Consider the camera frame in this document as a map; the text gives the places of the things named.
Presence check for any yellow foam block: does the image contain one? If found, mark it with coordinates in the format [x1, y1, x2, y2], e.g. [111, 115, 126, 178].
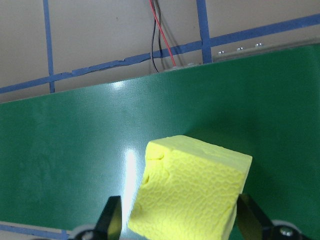
[127, 134, 253, 240]

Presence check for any green belt conveyor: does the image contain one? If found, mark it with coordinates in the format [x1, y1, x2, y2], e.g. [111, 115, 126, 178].
[0, 43, 320, 240]

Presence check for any red black conveyor cable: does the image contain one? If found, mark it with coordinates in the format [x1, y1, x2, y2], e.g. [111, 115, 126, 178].
[148, 0, 177, 74]

